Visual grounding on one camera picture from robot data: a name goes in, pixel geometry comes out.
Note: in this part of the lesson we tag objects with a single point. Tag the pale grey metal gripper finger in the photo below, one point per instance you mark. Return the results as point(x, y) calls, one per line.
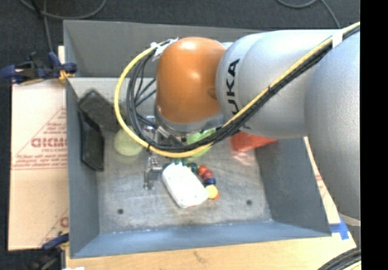
point(148, 178)
point(157, 168)

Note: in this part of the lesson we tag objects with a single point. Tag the white box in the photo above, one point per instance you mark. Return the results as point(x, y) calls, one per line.
point(183, 185)

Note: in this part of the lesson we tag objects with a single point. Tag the bright green round toy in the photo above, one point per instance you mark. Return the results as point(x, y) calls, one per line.
point(197, 140)

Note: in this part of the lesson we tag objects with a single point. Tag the pale green round disc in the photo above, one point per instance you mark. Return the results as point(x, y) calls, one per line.
point(125, 143)

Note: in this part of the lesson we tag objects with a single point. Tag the grey metal bin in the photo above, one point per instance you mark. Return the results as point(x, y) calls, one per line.
point(169, 217)

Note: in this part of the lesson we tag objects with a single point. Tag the dark green flat block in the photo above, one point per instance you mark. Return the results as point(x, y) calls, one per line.
point(92, 147)
point(101, 111)

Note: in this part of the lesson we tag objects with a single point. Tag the orange-red packet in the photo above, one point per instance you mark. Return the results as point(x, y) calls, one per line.
point(248, 141)

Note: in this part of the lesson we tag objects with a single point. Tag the brown cardboard board, red print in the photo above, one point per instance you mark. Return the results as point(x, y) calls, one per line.
point(36, 196)

